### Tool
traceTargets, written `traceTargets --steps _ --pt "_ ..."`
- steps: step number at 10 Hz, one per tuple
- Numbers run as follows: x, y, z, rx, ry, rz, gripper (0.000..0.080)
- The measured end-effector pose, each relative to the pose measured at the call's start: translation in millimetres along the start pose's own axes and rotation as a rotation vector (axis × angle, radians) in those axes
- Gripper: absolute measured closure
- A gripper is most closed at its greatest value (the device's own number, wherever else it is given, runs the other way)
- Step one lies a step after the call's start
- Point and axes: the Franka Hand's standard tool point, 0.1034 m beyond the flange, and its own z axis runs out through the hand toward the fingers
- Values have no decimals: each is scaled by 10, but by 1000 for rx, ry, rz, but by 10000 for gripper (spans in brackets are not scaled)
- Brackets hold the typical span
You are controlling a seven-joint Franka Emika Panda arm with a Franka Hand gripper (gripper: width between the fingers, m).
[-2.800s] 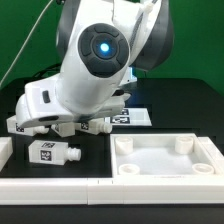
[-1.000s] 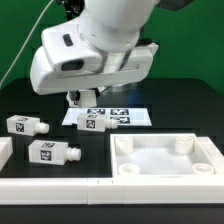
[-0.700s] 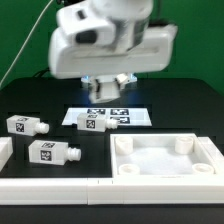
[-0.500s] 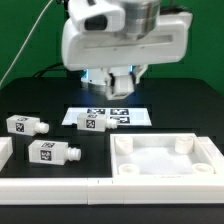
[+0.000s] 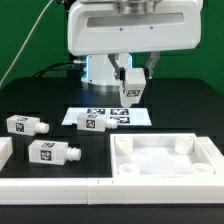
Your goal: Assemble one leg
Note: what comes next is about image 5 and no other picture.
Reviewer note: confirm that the white U-shaped fence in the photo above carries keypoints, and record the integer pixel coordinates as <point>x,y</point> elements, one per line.
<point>198,188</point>

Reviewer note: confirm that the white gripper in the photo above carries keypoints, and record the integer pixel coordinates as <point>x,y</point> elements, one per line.
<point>106,27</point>

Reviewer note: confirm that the white marker sheet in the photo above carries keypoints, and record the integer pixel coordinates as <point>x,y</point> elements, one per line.
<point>125,116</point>

